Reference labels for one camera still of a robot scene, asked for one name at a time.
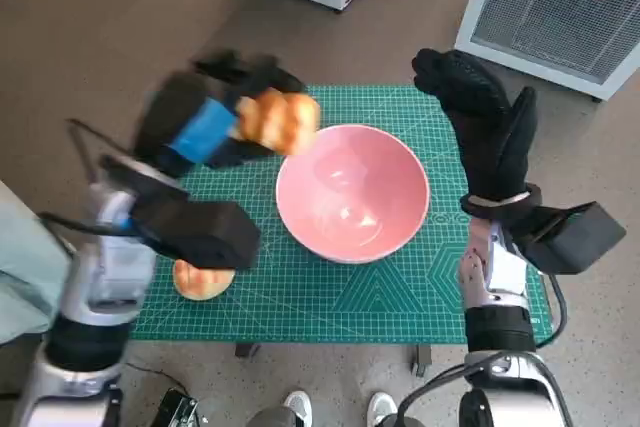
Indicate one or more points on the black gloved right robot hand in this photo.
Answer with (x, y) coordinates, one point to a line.
(480, 112)

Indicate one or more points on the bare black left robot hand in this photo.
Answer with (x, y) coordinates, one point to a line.
(170, 112)

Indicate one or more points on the long braided toy bread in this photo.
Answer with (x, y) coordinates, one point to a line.
(280, 119)

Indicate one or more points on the pink bowl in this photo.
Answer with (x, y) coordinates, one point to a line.
(350, 182)

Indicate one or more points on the round toy bread bun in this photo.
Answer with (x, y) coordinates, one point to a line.
(200, 287)

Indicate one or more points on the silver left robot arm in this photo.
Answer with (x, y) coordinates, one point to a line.
(115, 267)

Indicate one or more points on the person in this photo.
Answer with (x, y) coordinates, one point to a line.
(25, 257)

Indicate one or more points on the green cutting mat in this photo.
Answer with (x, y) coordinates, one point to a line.
(300, 307)

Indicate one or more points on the black silver device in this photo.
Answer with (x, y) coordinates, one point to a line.
(180, 407)

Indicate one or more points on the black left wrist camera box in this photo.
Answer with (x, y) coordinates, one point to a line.
(200, 232)

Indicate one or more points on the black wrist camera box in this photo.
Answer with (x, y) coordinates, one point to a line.
(200, 232)
(575, 239)

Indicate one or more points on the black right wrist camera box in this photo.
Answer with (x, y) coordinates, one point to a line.
(575, 239)

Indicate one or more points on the table leg bracket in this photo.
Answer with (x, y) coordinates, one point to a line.
(421, 357)
(247, 350)

